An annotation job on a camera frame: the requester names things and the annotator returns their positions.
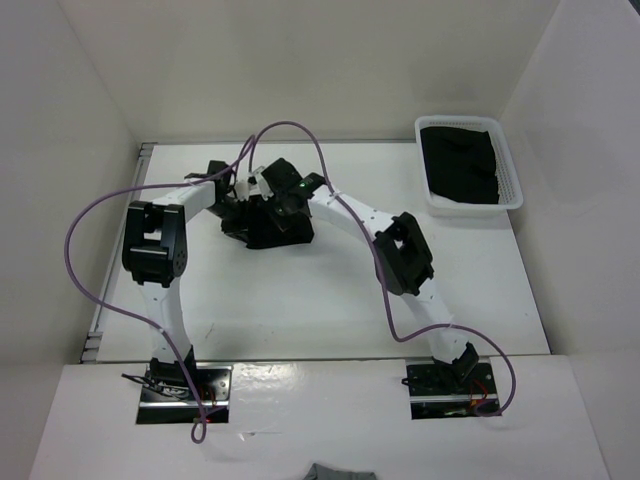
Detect black skirt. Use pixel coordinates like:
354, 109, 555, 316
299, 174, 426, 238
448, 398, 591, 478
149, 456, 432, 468
238, 195, 314, 250

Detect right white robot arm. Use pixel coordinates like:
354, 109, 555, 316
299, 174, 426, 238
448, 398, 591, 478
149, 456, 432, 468
254, 158, 478, 393

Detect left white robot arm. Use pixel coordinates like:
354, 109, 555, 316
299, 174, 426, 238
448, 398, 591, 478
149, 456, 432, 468
122, 160, 249, 400

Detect black skirts in basket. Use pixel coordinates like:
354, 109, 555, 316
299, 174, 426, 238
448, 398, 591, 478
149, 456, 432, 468
420, 126, 499, 205

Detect white plastic basket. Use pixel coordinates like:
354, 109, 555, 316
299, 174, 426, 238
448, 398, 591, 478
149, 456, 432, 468
414, 115, 523, 218

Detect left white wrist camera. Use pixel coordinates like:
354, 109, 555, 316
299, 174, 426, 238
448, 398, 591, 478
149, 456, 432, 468
234, 180, 255, 201

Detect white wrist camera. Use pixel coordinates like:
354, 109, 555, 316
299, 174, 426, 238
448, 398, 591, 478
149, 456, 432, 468
234, 180, 255, 201
247, 171, 274, 201

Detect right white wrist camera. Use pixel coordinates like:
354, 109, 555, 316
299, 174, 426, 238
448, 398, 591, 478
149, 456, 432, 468
247, 171, 274, 201

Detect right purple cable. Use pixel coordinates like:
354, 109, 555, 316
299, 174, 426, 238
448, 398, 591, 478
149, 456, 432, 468
247, 120, 518, 417

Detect purple cable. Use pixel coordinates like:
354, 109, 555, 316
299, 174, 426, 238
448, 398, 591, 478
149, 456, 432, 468
63, 133, 261, 443
247, 120, 518, 417

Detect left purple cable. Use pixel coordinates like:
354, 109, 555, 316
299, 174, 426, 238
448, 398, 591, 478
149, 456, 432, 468
63, 133, 261, 443

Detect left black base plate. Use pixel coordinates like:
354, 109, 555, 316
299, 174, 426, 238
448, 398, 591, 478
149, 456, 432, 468
121, 366, 232, 425

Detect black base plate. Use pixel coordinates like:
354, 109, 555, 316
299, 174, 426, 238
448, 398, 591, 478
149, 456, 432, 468
121, 366, 232, 425
401, 361, 501, 420

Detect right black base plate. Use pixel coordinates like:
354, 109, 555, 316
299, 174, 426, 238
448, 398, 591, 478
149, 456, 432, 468
401, 361, 501, 420

